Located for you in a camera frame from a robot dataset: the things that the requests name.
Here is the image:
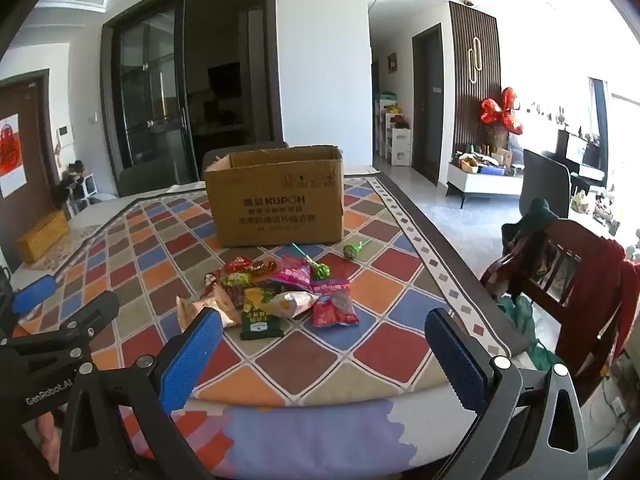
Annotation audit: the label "green bag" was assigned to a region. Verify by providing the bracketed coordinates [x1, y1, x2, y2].
[497, 295, 564, 371]

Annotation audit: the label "gold wall ornament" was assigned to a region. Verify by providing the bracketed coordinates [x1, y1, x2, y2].
[467, 37, 484, 81]

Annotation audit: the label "dark interior door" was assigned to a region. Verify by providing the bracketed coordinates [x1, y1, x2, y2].
[411, 24, 444, 186]

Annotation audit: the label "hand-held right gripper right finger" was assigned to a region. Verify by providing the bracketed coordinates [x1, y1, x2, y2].
[424, 307, 590, 480]

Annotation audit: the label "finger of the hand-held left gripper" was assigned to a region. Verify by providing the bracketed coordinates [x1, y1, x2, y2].
[0, 290, 121, 377]
[0, 274, 57, 333]

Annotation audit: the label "dark slatted wall panel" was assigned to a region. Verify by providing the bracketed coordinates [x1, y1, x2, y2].
[448, 1, 501, 166]

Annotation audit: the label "brown cardboard box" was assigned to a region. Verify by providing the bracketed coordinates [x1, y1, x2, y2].
[202, 145, 346, 248]

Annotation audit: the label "black chair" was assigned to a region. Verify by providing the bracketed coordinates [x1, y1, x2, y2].
[520, 149, 571, 221]

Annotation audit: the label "red and white poster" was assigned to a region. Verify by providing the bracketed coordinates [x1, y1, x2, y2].
[0, 114, 26, 198]

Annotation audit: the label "red wooden chair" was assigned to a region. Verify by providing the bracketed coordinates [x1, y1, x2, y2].
[480, 217, 640, 391]

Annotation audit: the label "dark green cloth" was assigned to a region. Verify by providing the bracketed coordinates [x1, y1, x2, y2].
[502, 197, 559, 256]

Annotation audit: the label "yellow patterned box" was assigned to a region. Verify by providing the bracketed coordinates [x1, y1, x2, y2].
[17, 210, 71, 263]

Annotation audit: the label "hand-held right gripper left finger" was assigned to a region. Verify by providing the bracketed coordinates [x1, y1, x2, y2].
[59, 307, 226, 480]

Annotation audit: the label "dark green snack packet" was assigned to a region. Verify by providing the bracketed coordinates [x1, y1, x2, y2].
[240, 285, 283, 341]

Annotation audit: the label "colourful checked tablecloth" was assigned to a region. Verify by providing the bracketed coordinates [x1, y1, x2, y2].
[10, 172, 533, 408]

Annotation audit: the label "red garment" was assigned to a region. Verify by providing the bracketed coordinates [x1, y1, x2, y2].
[595, 237, 640, 356]

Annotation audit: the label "small white shelf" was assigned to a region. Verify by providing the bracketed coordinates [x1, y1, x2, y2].
[64, 170, 97, 217]

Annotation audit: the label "black piano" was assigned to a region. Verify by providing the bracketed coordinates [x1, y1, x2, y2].
[555, 130, 606, 196]

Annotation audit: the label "red pink snack packet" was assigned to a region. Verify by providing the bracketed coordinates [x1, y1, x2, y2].
[311, 280, 360, 328]

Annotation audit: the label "black glass sliding doors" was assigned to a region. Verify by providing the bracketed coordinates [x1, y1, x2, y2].
[100, 0, 277, 171]

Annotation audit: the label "brown wooden door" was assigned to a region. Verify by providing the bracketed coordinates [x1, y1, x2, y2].
[0, 69, 57, 221]

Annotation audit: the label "white hallway shelf unit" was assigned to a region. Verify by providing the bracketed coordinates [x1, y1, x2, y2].
[378, 92, 412, 167]

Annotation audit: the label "cream snack packet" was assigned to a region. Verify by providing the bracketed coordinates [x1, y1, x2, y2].
[272, 290, 318, 320]

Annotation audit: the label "purple patterned cloth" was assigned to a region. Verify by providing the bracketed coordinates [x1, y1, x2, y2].
[115, 397, 506, 480]

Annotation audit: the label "beige snack packet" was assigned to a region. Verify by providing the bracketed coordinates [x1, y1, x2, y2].
[176, 285, 243, 333]

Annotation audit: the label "white low cabinet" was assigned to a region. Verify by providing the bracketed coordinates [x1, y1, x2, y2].
[446, 162, 525, 209]

